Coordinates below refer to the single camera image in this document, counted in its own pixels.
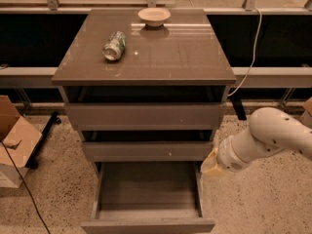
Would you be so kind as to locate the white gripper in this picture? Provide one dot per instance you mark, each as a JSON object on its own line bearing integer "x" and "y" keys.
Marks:
{"x": 226, "y": 160}

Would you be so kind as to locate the grey bottom drawer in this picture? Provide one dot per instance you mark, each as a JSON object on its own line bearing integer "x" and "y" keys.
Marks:
{"x": 148, "y": 198}

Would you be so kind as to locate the grey drawer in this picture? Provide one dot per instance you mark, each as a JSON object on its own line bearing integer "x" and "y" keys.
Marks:
{"x": 148, "y": 198}
{"x": 147, "y": 151}
{"x": 139, "y": 117}

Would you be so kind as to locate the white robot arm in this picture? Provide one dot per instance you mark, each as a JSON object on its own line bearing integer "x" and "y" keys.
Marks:
{"x": 270, "y": 131}

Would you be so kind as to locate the grey drawer cabinet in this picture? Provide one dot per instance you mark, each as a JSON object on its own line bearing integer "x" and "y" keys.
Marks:
{"x": 179, "y": 62}

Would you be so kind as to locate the grey middle drawer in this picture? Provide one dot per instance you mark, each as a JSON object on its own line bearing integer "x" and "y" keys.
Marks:
{"x": 147, "y": 151}

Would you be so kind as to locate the grey top drawer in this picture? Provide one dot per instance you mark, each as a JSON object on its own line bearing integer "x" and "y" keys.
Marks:
{"x": 139, "y": 117}

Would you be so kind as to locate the black stand leg right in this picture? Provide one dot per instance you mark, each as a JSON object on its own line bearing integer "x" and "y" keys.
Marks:
{"x": 238, "y": 108}

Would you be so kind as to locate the black stand leg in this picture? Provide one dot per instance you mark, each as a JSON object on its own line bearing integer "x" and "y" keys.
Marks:
{"x": 238, "y": 108}
{"x": 32, "y": 162}

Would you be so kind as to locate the cardboard box at right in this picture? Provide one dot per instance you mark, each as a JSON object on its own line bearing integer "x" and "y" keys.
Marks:
{"x": 306, "y": 117}

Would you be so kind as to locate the crushed green soda can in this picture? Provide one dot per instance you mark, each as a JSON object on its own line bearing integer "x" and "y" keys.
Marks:
{"x": 115, "y": 46}

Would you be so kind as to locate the white ceramic bowl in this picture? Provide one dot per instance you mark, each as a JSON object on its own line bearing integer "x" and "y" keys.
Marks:
{"x": 154, "y": 16}

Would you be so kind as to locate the black stand leg left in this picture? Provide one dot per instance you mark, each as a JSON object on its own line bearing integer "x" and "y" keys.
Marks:
{"x": 32, "y": 162}

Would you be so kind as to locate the open cardboard box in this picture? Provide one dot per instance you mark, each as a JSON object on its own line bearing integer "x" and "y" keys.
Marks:
{"x": 19, "y": 140}

